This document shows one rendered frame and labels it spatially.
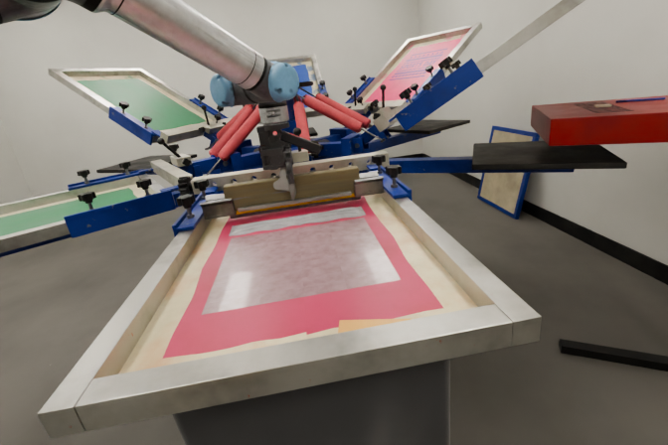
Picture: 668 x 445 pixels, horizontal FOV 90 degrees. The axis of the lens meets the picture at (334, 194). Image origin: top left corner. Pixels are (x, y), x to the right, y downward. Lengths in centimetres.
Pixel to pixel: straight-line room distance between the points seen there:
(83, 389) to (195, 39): 51
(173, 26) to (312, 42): 451
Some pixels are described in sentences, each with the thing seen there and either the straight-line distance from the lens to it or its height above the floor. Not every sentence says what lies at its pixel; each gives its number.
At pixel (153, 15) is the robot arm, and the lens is 62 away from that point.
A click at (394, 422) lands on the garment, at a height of 73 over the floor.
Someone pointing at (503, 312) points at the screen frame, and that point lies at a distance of 50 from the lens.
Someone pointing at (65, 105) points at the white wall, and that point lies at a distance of 586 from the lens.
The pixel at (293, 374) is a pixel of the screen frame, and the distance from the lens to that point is 44.
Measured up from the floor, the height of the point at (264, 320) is 95.
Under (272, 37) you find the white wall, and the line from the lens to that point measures 509.
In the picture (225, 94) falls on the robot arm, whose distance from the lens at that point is 80.
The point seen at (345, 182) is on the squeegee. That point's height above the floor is 102.
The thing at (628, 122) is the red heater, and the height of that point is 108.
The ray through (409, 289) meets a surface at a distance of 58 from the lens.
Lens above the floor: 129
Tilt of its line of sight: 18 degrees down
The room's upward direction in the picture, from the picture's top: 7 degrees counter-clockwise
